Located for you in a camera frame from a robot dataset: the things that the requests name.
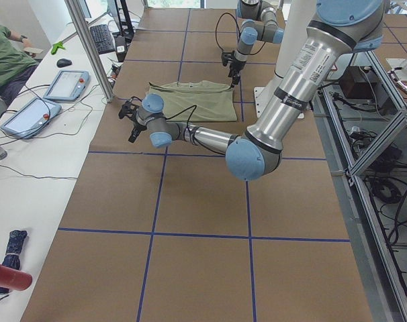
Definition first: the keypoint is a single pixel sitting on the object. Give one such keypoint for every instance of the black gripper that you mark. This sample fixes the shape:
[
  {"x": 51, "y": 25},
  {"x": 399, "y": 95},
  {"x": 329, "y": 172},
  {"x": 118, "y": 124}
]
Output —
[
  {"x": 233, "y": 66},
  {"x": 138, "y": 125}
]

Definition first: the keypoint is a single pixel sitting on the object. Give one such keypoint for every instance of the olive green long-sleeve shirt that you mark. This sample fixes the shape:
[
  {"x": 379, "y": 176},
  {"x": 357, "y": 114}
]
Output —
[{"x": 204, "y": 101}]

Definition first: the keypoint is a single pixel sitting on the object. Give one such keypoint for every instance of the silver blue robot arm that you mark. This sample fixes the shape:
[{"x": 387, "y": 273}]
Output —
[
  {"x": 336, "y": 28},
  {"x": 260, "y": 24}
]

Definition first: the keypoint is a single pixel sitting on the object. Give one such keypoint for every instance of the far blue teach pendant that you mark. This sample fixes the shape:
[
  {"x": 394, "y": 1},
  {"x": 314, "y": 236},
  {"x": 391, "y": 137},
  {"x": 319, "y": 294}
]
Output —
[{"x": 67, "y": 86}]

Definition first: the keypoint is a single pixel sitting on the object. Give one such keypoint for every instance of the blue teach pendant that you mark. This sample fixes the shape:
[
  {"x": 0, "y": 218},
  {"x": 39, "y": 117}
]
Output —
[
  {"x": 67, "y": 86},
  {"x": 31, "y": 119}
]

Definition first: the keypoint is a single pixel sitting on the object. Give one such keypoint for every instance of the black power adapter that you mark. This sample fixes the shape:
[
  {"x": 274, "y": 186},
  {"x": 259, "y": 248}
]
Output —
[{"x": 121, "y": 48}]

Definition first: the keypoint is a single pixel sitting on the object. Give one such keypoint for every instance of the black computer mouse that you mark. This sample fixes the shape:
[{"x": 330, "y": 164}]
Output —
[{"x": 63, "y": 62}]

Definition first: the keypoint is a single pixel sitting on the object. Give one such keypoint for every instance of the near blue teach pendant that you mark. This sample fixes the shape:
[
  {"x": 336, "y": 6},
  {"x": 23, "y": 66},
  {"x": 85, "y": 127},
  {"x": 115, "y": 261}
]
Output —
[{"x": 31, "y": 119}]

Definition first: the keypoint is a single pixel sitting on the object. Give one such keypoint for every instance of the black keyboard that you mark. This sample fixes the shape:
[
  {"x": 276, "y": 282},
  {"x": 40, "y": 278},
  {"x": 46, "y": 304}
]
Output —
[{"x": 102, "y": 38}]

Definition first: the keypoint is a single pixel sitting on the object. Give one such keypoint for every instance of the green plastic clamp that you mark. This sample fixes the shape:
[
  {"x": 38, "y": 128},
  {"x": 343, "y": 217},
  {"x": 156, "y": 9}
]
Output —
[{"x": 56, "y": 47}]

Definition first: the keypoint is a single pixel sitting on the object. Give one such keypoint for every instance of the brown wooden box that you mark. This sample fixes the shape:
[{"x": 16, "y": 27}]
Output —
[{"x": 356, "y": 84}]

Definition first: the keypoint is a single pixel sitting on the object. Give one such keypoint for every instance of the person in green shirt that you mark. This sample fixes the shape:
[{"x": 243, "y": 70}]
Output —
[{"x": 16, "y": 66}]

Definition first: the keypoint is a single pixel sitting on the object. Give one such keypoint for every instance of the folded dark blue umbrella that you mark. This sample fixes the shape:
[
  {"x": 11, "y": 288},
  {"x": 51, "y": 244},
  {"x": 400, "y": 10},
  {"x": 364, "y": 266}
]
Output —
[{"x": 13, "y": 250}]

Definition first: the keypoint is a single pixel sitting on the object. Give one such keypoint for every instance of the red cylindrical bottle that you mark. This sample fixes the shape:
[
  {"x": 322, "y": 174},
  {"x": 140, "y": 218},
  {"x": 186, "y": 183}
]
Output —
[{"x": 14, "y": 279}]

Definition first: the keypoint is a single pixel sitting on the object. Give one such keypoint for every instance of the aluminium frame post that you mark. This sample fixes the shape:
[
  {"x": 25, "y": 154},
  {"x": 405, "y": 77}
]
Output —
[{"x": 78, "y": 19}]

